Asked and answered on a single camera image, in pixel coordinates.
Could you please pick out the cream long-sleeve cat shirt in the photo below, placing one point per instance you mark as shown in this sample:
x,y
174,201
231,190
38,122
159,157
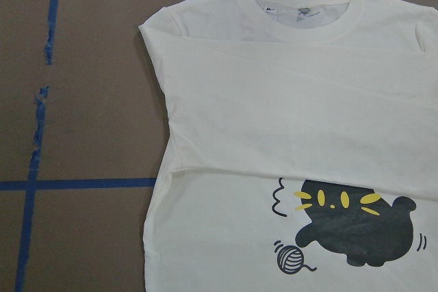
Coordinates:
x,y
303,146

